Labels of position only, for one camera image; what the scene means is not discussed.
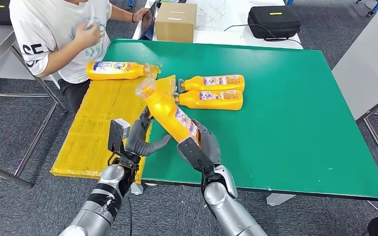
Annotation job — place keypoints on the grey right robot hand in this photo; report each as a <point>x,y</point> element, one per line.
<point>211,148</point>

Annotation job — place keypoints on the person's left hand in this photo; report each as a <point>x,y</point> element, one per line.
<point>140,14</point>

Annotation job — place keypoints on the person's right hand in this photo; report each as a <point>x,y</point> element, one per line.
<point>86,35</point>

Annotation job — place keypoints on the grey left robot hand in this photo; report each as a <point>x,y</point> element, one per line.
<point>136,143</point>

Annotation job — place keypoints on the orange detergent bottle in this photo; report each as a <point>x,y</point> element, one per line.
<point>163,109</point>
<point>215,104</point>
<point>110,76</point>
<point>215,88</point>

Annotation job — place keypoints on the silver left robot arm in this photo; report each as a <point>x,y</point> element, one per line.
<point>104,202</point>

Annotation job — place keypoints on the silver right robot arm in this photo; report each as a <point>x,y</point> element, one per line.
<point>228,208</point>

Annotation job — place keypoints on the brown cardboard box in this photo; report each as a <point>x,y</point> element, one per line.
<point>176,24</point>

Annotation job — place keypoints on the person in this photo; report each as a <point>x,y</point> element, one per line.
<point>45,26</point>

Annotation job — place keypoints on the white table leg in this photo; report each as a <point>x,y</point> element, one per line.
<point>137,189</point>
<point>278,199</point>

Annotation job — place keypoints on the yellow taped board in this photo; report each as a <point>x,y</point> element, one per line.
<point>88,136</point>

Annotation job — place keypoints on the white table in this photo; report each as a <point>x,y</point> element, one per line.
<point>16,70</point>
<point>228,37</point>

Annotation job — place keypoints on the light grey table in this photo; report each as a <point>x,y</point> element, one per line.
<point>365,65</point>

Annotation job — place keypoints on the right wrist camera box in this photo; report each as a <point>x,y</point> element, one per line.
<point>192,153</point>

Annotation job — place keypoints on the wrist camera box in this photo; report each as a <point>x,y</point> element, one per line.
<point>192,153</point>
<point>115,136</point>

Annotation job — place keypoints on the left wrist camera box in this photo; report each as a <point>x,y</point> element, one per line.
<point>115,136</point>

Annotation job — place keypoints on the blue wheeled frame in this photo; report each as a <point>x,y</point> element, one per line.
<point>376,5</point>

